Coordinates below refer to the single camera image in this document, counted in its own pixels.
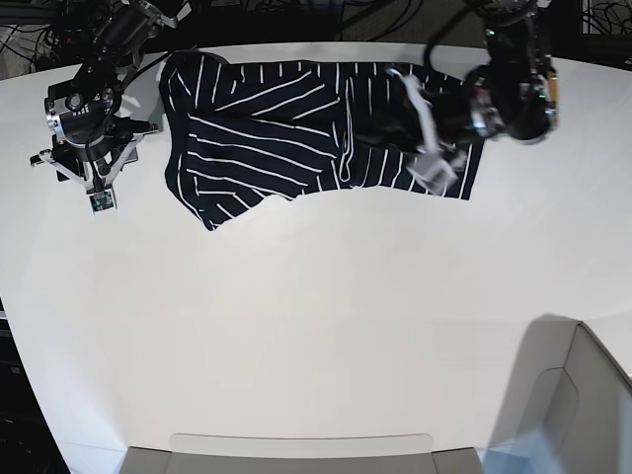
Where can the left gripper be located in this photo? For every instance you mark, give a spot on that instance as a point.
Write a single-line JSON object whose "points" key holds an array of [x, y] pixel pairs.
{"points": [[467, 113]]}

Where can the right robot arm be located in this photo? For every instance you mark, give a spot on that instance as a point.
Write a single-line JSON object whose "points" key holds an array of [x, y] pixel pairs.
{"points": [[114, 54]]}

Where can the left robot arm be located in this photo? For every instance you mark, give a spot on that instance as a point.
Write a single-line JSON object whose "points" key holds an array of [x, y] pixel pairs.
{"points": [[514, 94]]}

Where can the navy white striped T-shirt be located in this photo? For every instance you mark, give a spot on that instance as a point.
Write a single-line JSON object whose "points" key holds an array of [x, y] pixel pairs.
{"points": [[245, 132]]}

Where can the grey plastic bin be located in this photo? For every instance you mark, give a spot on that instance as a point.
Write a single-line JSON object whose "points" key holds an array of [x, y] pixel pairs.
{"points": [[567, 407]]}

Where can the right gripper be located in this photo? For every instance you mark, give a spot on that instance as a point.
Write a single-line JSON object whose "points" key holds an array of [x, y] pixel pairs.
{"points": [[86, 123]]}

